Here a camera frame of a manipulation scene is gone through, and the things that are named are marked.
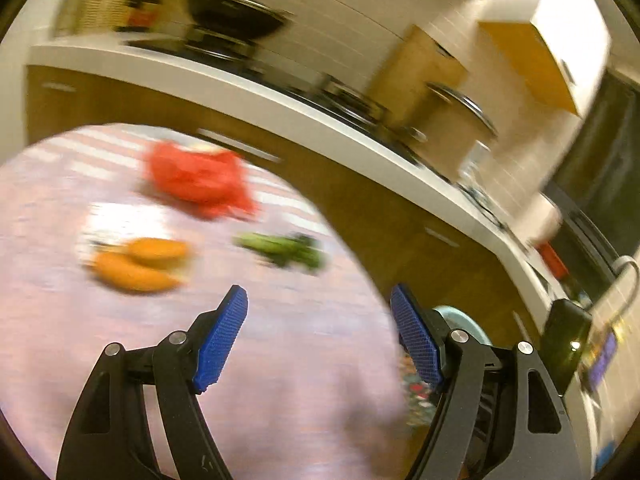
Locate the orange peel piece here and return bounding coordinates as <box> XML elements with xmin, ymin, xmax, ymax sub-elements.
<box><xmin>125</xmin><ymin>237</ymin><xmax>191</xmax><ymax>262</ymax></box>
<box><xmin>92</xmin><ymin>250</ymin><xmax>183</xmax><ymax>293</ymax></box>

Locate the green broccoli piece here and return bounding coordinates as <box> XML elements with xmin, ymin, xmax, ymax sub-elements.
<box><xmin>235</xmin><ymin>231</ymin><xmax>328</xmax><ymax>273</ymax></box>

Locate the dark kitchen window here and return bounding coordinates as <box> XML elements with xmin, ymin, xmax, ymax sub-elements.
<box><xmin>542</xmin><ymin>67</ymin><xmax>640</xmax><ymax>281</ymax></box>

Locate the light blue plastic basket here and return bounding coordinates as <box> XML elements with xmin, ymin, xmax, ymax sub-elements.
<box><xmin>397</xmin><ymin>305</ymin><xmax>493</xmax><ymax>428</ymax></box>

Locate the wooden base cabinet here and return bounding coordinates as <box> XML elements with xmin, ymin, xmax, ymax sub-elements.
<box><xmin>25</xmin><ymin>65</ymin><xmax>551</xmax><ymax>356</ymax></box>

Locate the yellow woven basket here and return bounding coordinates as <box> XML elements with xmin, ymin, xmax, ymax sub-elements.
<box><xmin>55</xmin><ymin>0</ymin><xmax>131</xmax><ymax>38</ymax></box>

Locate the beige rice cooker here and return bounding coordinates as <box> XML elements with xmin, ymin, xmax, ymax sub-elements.
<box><xmin>405</xmin><ymin>80</ymin><xmax>498</xmax><ymax>181</ymax></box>

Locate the yellow wall cabinet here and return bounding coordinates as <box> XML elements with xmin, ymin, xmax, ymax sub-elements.
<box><xmin>475</xmin><ymin>0</ymin><xmax>613</xmax><ymax>116</ymax></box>

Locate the black wok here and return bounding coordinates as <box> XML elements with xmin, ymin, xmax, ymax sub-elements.
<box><xmin>185</xmin><ymin>0</ymin><xmax>301</xmax><ymax>41</ymax></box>

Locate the wooden cutting board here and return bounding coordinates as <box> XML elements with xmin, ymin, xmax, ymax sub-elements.
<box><xmin>370</xmin><ymin>25</ymin><xmax>468</xmax><ymax>126</ymax></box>

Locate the steel sink faucet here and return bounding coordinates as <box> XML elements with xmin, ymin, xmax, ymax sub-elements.
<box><xmin>590</xmin><ymin>255</ymin><xmax>640</xmax><ymax>331</ymax></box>

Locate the red plastic box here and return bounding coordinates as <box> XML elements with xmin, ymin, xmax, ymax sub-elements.
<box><xmin>537</xmin><ymin>242</ymin><xmax>571</xmax><ymax>278</ymax></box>

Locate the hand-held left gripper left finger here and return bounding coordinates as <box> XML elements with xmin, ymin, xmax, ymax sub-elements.
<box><xmin>56</xmin><ymin>284</ymin><xmax>249</xmax><ymax>480</ymax></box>

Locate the white electric kettle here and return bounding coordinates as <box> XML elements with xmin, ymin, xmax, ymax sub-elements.
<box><xmin>515</xmin><ymin>192</ymin><xmax>563</xmax><ymax>251</ymax></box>

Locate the red plastic bag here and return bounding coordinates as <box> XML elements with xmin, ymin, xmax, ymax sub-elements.
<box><xmin>142</xmin><ymin>140</ymin><xmax>261</xmax><ymax>220</ymax></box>

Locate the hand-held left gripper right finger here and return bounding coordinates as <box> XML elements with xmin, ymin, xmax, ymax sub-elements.
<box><xmin>390</xmin><ymin>284</ymin><xmax>571</xmax><ymax>480</ymax></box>

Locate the white paper sheet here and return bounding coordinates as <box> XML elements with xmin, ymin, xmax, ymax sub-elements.
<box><xmin>75</xmin><ymin>202</ymin><xmax>201</xmax><ymax>286</ymax></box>

